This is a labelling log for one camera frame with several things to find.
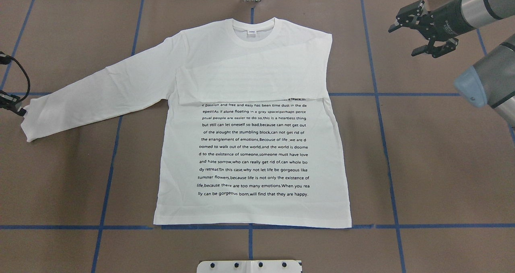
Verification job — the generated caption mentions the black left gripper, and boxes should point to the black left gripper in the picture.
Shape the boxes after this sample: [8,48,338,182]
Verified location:
[0,90,26,117]

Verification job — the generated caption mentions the white long-sleeve printed shirt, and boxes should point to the white long-sleeve printed shirt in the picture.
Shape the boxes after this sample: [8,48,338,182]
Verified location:
[21,18,352,228]

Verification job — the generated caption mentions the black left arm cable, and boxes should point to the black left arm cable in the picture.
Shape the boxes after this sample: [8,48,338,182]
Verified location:
[0,52,31,101]

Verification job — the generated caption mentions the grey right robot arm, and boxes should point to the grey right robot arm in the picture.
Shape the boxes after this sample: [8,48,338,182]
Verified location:
[388,0,515,127]

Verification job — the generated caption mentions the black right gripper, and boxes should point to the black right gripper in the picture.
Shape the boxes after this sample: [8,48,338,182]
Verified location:
[388,0,459,58]

